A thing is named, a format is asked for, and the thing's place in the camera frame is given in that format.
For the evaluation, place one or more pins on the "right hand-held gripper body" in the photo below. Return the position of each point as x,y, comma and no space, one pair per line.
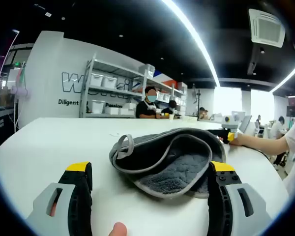
229,126

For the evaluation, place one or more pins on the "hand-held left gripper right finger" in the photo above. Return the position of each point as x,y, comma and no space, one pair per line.
218,211

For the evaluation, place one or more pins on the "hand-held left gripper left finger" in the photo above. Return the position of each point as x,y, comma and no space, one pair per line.
78,211

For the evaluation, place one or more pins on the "grey towel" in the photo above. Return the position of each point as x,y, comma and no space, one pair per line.
172,172

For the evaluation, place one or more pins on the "person's right hand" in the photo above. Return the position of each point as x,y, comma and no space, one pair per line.
240,140

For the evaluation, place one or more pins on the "person's left hand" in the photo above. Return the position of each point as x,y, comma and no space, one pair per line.
118,231

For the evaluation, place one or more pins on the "black tripod stand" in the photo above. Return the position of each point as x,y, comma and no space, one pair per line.
199,103

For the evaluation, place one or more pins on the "white table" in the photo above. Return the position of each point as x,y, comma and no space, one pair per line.
64,142

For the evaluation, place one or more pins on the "ceiling light strip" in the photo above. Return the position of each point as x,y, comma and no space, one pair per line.
287,76
199,39

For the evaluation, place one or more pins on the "ceiling air conditioner unit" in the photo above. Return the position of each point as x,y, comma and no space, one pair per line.
268,28

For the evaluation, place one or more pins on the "black cabinet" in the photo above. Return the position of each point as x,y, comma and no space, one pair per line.
2,125

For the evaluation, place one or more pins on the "grey metal shelving rack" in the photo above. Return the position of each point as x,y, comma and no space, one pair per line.
88,93

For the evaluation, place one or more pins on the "group of white storage boxes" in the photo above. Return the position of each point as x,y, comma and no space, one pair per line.
97,79

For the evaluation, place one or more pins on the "purple rolled mat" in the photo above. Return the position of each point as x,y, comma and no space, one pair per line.
19,91

